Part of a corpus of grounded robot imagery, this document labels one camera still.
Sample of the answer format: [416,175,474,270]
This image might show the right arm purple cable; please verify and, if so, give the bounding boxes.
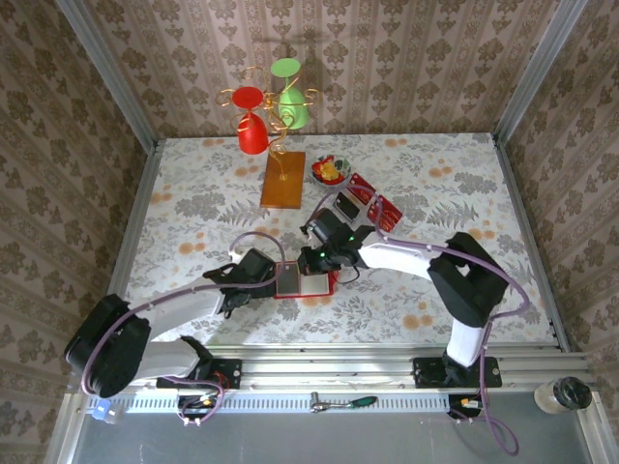
[311,187,529,458]

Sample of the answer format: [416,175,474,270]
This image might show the gold wire rack wooden base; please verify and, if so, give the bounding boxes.
[215,66,321,210]

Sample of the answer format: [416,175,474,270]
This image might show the aluminium extrusion rail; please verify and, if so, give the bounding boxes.
[67,343,596,402]

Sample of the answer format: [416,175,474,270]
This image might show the leaf patterned ceramic bowl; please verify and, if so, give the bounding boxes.
[311,154,354,188]

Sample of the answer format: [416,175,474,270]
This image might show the blue white plastic connector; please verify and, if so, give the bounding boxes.
[85,398,128,427]

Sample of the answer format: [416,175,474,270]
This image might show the aluminium frame post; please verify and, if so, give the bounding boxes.
[53,0,160,152]
[491,0,590,146]

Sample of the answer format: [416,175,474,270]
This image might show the red card holder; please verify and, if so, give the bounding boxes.
[274,259,339,300]

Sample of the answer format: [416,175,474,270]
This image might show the red VIP credit card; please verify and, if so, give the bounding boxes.
[346,172,378,203]

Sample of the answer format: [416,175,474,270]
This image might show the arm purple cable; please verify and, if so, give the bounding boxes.
[79,231,287,429]
[311,187,529,458]

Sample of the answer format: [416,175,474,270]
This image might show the black credit card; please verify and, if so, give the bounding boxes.
[277,262,302,297]
[333,191,362,222]

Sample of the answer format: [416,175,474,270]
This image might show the aluminium side rail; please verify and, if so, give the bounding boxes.
[490,134,573,352]
[91,139,163,349]

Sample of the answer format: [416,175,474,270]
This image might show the white slotted cable duct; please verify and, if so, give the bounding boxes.
[113,395,451,415]

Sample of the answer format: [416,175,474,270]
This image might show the red wine glass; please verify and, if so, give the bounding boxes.
[231,85,270,156]

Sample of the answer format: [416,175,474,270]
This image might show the green wine glass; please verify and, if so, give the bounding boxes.
[269,57,311,131]

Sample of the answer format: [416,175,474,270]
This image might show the floral print tablecloth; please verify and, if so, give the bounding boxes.
[123,132,557,345]

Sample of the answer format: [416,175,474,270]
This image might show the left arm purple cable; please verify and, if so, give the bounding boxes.
[79,231,287,429]

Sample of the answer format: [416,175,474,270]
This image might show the clear cup black lid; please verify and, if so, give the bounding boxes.
[533,375,594,416]

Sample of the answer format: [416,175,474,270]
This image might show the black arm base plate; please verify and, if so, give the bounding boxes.
[156,357,243,391]
[413,356,503,389]

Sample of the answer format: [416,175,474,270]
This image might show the black wiring junction board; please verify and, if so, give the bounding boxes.
[447,393,486,426]
[175,391,224,429]

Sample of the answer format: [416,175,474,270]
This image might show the ratchet wrench green handle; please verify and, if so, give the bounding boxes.
[309,390,380,415]

